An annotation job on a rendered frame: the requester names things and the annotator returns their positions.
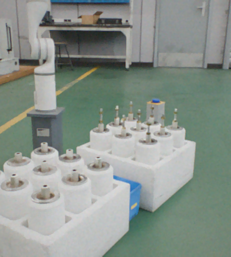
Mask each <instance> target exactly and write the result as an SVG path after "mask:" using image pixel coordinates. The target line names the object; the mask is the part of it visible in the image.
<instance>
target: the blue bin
mask: <svg viewBox="0 0 231 257"><path fill-rule="evenodd" d="M113 179H115V180H117V181H122V182H125V183H129V184H130V211H129V221H130V220H132V219H133V218H134V217H135V216H136V215H137V214H138V212H139V201H140V190H141V188H142V184H141V183H139V182H135V181H132V180H129V179H125V178H122V177H119V176H115V175H113Z"/></svg>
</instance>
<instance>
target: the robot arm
mask: <svg viewBox="0 0 231 257"><path fill-rule="evenodd" d="M26 5H27V14H28V25H29V51H30V56H31V57H32V59H34V60H39V59H40V60H41V59H47V61H46V63H45V64H43V65H41V66H39V67H36V68H35V69H34V74H35V91H34V101H35V111H37V112H54V111H56V95H55V67H54V54H55V52H54V50H55V48H54V42H53V40H52V39H51V38H37V29H38V27H39V24H40V22H41V20H42V19H43V16H44V15H45V13H46V10H47V0H26Z"/></svg>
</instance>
